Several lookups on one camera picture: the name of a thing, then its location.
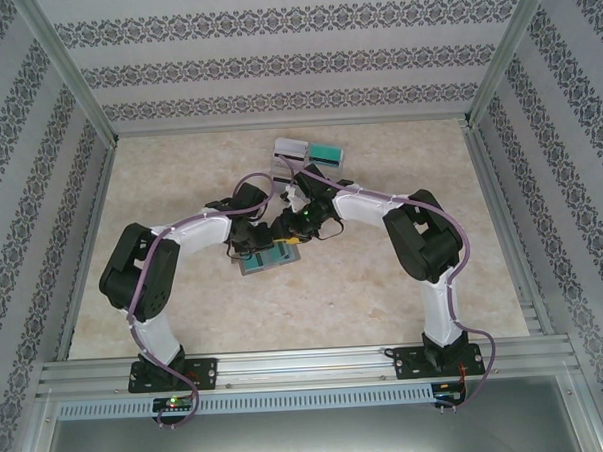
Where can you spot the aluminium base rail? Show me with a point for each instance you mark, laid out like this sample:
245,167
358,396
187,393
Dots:
302,366

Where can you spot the teal cards stack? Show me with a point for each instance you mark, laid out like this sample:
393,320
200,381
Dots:
326,154

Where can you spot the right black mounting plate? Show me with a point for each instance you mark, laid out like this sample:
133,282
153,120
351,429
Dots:
407,364

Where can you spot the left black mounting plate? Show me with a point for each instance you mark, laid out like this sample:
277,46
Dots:
205,373

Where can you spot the circuit board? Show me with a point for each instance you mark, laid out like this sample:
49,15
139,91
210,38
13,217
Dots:
173,403
450,393

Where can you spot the aluminium frame post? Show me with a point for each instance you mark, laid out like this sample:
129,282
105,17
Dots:
69,71
509,52

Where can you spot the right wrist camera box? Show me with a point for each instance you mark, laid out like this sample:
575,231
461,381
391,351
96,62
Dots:
293,199

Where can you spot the grey metal sheet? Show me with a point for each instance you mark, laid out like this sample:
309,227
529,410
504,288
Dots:
311,438

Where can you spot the right aluminium frame post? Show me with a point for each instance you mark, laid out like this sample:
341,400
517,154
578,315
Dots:
509,52

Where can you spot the aluminium side rail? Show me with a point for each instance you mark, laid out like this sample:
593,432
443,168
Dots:
507,227
89,245

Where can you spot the black mounting plate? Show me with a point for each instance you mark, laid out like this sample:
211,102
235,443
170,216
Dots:
407,364
205,373

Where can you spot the grey card holder wallet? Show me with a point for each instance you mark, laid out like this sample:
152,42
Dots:
293,259

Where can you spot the right circuit board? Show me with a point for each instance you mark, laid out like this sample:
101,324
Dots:
450,393

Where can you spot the left aluminium side rail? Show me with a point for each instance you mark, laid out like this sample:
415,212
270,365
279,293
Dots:
89,245

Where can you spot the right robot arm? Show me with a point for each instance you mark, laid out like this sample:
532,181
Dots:
432,240

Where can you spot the teal credit card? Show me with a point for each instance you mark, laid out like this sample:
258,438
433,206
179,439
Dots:
258,262

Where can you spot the left circuit board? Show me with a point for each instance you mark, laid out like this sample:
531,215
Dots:
173,403

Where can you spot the clear acrylic card stand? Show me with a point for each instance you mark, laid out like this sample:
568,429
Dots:
329,171

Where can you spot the left aluminium frame post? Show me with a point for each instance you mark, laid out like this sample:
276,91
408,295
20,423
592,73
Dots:
69,71

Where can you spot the right aluminium side rail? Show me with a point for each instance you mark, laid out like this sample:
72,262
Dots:
507,227

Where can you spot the white cards with black stripe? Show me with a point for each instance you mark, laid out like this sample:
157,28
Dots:
290,147

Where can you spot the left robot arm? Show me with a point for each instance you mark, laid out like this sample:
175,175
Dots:
148,273

